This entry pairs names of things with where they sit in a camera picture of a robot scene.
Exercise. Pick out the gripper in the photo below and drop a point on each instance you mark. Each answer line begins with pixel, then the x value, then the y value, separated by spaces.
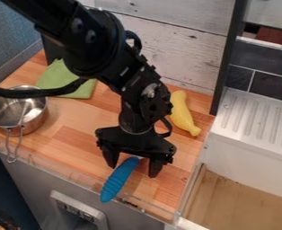
pixel 136 141

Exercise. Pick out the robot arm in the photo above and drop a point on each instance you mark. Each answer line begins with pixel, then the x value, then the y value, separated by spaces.
pixel 95 45

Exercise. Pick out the yellow toy banana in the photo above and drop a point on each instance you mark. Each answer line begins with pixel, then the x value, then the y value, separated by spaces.
pixel 182 112

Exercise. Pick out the green cloth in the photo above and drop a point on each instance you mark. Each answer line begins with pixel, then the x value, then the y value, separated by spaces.
pixel 65 79

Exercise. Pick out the toy sink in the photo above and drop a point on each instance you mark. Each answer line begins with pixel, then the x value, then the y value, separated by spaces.
pixel 253 131

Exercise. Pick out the silver pot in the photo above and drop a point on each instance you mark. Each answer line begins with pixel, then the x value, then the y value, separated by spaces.
pixel 16 112

